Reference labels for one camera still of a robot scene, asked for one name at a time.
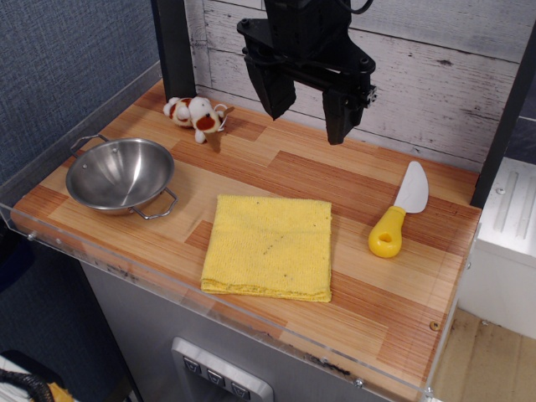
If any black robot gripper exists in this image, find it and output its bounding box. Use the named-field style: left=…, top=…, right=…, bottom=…
left=237, top=1, right=376, bottom=145

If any yellow handled toy knife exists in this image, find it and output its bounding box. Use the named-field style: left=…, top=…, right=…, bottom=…
left=368, top=161, right=429, bottom=258

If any black vertical post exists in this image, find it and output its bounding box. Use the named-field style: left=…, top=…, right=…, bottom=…
left=151, top=0, right=197, bottom=99
left=470, top=26, right=535, bottom=209

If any silver control panel with buttons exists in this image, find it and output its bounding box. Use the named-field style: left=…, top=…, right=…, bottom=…
left=171, top=337, right=274, bottom=401

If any white aluminium block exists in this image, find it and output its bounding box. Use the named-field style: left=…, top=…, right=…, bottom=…
left=458, top=157, right=535, bottom=338

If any yellow cloth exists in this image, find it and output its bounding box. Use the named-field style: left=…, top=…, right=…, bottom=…
left=201, top=194, right=332, bottom=302

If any black vertical post left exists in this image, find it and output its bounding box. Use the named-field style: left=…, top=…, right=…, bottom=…
left=151, top=0, right=197, bottom=99

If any white brown plush dog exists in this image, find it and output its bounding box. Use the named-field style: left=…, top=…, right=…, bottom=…
left=162, top=96, right=235, bottom=153

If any stainless steel bowl with handles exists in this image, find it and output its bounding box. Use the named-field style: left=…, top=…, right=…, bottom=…
left=65, top=133, right=178, bottom=220

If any black cable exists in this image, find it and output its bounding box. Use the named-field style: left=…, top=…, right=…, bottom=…
left=339, top=0, right=374, bottom=14

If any clear acrylic table guard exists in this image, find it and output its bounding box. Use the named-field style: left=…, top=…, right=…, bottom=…
left=2, top=69, right=480, bottom=401

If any black vertical post right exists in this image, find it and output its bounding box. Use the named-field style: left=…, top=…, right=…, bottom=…
left=470, top=26, right=535, bottom=209

